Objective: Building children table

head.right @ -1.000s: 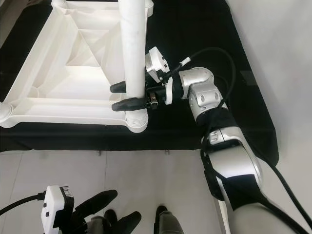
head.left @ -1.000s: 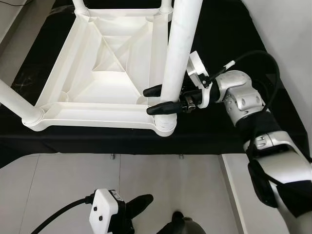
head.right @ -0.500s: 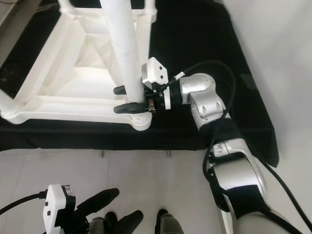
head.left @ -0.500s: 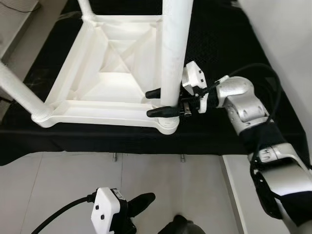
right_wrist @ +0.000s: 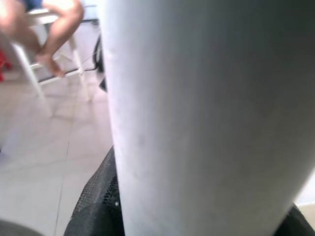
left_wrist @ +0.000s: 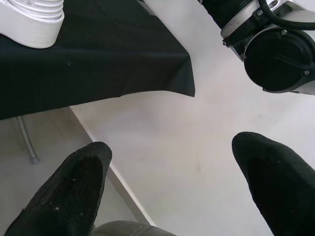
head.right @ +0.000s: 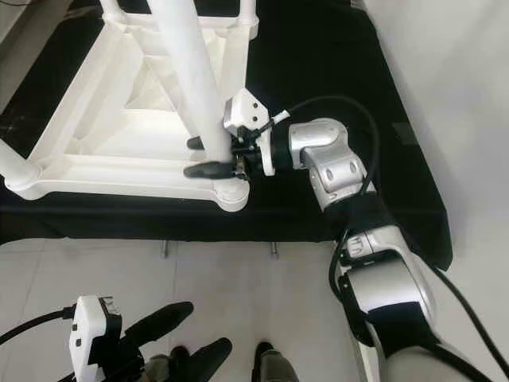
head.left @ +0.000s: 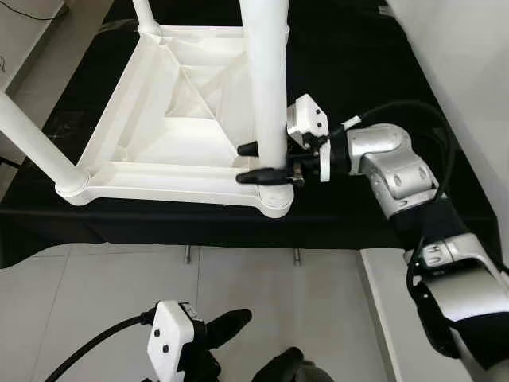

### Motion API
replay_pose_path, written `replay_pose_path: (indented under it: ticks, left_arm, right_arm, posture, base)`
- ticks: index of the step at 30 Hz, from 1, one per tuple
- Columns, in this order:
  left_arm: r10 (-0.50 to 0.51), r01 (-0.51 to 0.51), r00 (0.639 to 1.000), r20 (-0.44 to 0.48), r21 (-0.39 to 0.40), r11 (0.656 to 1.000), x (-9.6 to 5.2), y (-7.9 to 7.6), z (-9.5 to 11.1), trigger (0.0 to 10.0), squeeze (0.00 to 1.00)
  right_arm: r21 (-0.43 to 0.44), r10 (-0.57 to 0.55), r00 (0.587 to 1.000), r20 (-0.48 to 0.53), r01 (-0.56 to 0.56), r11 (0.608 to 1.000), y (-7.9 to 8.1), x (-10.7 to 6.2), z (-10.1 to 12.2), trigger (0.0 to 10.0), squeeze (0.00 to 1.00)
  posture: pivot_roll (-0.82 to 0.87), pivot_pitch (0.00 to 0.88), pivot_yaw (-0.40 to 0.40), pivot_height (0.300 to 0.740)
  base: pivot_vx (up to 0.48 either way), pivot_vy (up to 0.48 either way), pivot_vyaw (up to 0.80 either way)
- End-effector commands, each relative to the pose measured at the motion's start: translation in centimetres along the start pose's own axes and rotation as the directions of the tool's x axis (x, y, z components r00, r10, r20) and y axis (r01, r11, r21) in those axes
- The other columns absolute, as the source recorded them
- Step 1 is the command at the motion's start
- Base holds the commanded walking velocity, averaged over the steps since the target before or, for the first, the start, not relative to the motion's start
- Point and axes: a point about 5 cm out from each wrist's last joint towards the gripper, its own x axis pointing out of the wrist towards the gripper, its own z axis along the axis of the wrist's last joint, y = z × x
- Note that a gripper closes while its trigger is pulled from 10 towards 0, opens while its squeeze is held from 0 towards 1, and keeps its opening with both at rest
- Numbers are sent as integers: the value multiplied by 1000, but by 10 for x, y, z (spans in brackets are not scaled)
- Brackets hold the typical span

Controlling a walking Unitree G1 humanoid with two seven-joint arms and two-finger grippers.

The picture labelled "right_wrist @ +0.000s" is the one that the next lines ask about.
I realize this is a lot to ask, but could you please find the silver robot leg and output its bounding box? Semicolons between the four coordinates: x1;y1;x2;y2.
0;217;44;236

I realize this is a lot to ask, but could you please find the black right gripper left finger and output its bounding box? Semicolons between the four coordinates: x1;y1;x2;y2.
63;145;126;236

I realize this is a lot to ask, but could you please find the white plastic table leg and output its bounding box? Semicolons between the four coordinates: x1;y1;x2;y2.
98;0;315;236

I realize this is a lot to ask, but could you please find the white wooden stool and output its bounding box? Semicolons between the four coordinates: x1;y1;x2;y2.
7;8;92;116

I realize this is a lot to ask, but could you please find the black backpack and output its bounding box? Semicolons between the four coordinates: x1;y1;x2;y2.
92;31;108;73

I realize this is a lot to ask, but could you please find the red plastic object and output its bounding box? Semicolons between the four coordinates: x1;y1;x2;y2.
0;48;12;83

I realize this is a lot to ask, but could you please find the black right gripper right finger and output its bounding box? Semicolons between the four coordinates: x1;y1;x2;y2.
277;203;315;236

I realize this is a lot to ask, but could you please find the bare person leg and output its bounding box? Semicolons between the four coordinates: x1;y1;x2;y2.
0;0;41;54
40;0;85;59

